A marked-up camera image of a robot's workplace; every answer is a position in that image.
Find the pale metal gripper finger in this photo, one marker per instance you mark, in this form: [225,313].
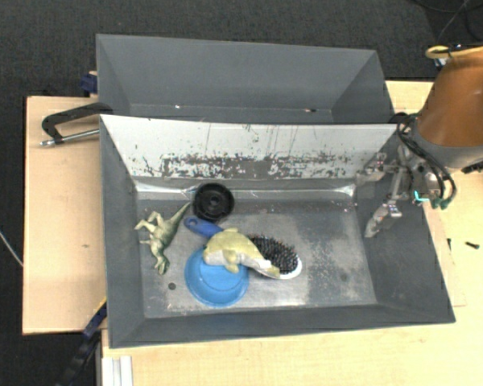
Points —
[373,172]
[380,217]

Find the grey metal bin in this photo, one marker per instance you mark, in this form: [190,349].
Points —
[338,255]

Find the small black screw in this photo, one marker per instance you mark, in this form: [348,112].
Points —
[472,245]

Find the yellow-green plush fish toy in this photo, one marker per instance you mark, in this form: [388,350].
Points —
[231,247]

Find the black round lid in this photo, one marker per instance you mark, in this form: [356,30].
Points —
[213,201]

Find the blue plastic bowl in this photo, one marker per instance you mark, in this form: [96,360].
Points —
[215,284]

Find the green toy dinosaur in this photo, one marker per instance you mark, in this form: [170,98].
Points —
[163,235]

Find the pale brown flat board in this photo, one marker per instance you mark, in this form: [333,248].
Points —
[60,223]

